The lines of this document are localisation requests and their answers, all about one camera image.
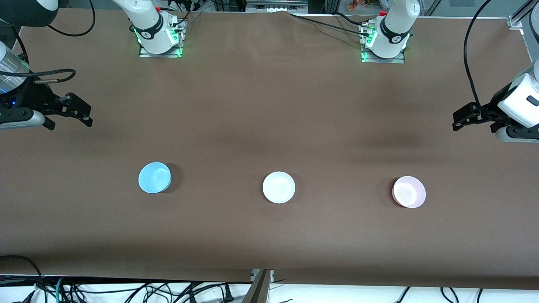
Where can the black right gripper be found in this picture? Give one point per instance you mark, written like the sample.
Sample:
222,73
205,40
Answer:
33,99

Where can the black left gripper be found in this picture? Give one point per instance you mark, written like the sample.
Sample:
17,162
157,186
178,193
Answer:
489,111

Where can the light blue bowl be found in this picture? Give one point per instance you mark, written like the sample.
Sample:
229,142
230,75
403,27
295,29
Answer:
154,178

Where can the pink bowl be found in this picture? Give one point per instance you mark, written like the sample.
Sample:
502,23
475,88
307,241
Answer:
408,192

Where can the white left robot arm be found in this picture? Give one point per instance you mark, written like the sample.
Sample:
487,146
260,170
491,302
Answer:
393,29

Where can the white bowl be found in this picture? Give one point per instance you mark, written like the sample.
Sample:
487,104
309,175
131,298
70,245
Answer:
278,187

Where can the orange background object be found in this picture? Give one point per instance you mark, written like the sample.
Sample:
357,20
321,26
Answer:
353,4

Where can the brown table cloth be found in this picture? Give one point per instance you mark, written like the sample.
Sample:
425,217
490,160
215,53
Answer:
269,126

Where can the silver aluminium extrusion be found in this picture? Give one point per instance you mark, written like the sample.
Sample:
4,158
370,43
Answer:
276,5

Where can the black power plug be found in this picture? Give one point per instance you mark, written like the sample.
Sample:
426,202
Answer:
228,294

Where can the metal profile bar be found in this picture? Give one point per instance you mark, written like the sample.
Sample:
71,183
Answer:
257,290

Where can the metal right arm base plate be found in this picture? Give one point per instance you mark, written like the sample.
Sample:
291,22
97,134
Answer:
160,54

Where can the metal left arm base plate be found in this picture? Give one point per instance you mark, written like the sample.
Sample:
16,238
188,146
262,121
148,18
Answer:
383,60

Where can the aluminium frame corner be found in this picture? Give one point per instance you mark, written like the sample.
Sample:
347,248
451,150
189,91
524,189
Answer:
514,22

